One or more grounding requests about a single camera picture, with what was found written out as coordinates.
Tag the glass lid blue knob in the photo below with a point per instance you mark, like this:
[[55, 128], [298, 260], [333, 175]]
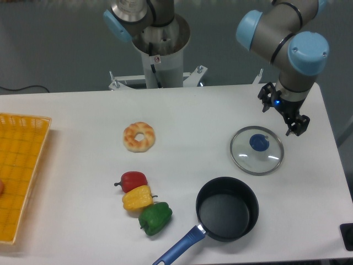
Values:
[[256, 150]]

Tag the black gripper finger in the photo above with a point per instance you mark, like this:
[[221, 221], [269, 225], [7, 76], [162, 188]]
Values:
[[297, 125], [265, 95]]

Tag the red bell pepper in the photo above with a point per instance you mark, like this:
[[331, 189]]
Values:
[[131, 180]]

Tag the glazed twisted donut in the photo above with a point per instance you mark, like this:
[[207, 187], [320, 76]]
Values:
[[139, 137]]

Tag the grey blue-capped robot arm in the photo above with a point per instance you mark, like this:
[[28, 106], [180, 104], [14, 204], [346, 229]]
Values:
[[277, 37]]

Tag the black saucepan blue handle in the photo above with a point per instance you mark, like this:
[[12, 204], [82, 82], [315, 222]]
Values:
[[227, 209]]

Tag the yellow bell pepper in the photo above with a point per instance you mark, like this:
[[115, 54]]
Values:
[[138, 198]]

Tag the yellow woven basket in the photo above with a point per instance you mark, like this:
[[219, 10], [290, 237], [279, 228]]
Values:
[[23, 138]]

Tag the black device at table edge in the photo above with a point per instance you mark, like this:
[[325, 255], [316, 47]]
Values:
[[347, 235]]

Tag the green bell pepper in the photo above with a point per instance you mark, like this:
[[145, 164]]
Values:
[[154, 218]]

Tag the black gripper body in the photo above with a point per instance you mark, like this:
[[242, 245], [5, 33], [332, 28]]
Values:
[[288, 109]]

